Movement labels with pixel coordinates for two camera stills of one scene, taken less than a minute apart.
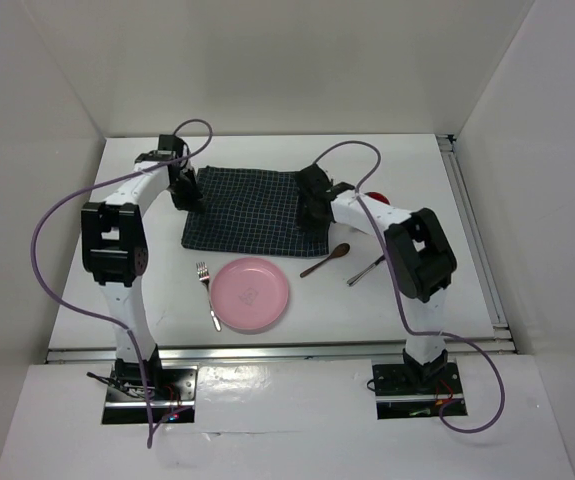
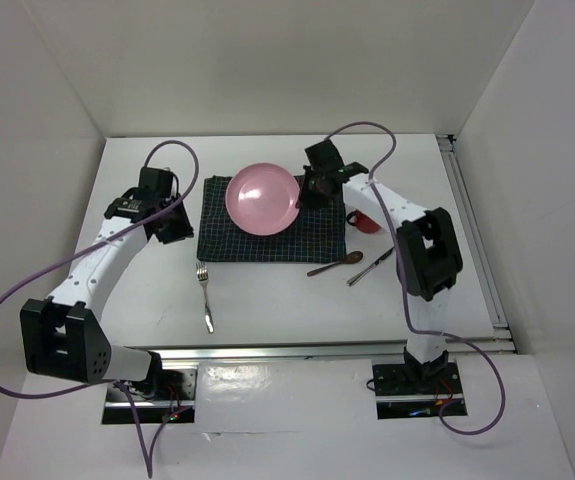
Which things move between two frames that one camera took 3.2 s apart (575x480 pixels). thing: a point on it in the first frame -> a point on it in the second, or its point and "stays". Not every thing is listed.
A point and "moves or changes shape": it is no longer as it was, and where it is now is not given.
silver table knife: x=370 y=267 stays
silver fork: x=203 y=274 moves or changes shape
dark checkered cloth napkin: x=253 y=212 moves or changes shape
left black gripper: x=189 y=202 -> x=183 y=229
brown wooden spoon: x=339 y=250 -> x=349 y=258
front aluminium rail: x=266 y=354 stays
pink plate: x=251 y=293 -> x=262 y=199
